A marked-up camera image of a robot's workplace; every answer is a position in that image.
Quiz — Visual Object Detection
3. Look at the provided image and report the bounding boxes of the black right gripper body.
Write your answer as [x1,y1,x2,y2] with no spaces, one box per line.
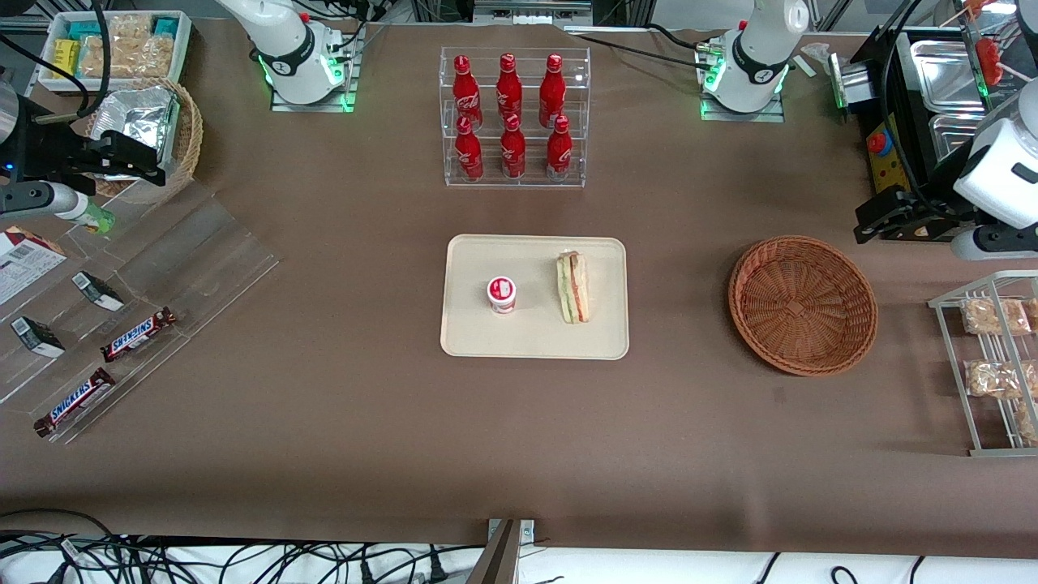
[18,120,105,184]

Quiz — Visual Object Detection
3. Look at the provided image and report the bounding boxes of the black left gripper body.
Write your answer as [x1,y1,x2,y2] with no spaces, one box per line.
[879,184,959,243]

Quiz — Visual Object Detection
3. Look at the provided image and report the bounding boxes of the triangle sandwich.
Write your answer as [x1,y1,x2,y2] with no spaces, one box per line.
[555,250,591,325]

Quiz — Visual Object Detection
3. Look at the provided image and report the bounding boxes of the light wicker basket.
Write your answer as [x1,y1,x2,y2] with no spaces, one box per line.
[84,77,204,205]

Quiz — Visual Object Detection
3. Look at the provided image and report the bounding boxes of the small steel tray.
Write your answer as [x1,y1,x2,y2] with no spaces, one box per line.
[928,113,989,160]

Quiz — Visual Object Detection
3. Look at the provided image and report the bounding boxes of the brown wicker basket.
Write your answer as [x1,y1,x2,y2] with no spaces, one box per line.
[727,235,879,377]

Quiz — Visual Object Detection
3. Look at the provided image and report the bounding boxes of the beige plastic tray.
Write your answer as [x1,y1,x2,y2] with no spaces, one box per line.
[440,234,630,360]

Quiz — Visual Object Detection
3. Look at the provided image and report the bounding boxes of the yellow emergency stop box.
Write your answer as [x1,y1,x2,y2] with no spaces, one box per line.
[866,114,911,197]

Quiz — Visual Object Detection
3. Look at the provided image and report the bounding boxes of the clear bagged snack pack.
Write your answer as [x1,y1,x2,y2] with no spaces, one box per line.
[79,14,176,79]

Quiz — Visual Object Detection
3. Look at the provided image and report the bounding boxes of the white plastic bin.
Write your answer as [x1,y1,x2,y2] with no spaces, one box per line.
[36,10,194,92]

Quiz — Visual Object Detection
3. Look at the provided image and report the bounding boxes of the red white printed carton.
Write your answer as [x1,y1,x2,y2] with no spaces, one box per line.
[0,225,69,306]

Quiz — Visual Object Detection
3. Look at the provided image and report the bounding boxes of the black food warmer case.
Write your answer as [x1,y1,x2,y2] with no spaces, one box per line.
[847,23,1038,243]

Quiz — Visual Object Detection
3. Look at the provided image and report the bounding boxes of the clear acrylic display stand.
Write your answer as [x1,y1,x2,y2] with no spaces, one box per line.
[0,180,281,445]

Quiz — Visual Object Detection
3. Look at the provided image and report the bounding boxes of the small black white box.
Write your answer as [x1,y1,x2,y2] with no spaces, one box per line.
[71,271,126,312]
[11,316,66,359]

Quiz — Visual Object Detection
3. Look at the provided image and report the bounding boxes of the grey box with green light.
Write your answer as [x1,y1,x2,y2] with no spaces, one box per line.
[827,53,873,111]

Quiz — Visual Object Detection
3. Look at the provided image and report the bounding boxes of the snickers chocolate bar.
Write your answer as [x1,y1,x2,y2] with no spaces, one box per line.
[101,307,178,363]
[33,367,117,439]

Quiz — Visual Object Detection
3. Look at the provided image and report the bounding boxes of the crumpled clear wrapper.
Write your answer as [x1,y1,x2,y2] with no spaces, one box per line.
[796,42,834,79]

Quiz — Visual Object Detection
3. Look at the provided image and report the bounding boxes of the red skewered food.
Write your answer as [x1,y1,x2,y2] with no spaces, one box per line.
[975,36,1008,87]

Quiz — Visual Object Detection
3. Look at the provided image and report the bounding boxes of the red cola bottle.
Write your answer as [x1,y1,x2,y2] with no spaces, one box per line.
[453,55,484,131]
[500,114,528,179]
[454,116,486,183]
[539,54,567,128]
[546,115,574,181]
[496,54,524,122]

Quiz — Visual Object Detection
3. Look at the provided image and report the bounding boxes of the clear acrylic bottle rack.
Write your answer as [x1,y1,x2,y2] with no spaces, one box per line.
[440,46,591,189]

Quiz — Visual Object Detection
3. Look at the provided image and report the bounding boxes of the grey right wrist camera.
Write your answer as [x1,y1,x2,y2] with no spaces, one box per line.
[0,182,88,221]

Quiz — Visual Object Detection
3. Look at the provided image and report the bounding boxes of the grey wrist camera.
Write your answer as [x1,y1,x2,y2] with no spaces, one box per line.
[0,182,88,221]
[951,225,1038,262]

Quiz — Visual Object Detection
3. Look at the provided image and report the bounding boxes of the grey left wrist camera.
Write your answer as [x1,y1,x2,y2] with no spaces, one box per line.
[951,225,1038,262]

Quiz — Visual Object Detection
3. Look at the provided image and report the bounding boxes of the metal base plate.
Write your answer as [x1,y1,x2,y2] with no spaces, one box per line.
[699,32,787,123]
[269,23,359,114]

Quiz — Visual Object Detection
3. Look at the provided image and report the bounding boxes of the grey wire rack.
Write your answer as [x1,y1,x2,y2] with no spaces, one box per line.
[928,270,1038,458]

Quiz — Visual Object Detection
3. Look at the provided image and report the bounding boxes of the tangled black cables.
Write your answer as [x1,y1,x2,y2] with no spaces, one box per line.
[0,508,455,584]

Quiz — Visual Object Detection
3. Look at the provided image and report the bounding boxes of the metal table bracket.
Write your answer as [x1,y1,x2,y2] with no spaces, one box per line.
[469,518,537,584]

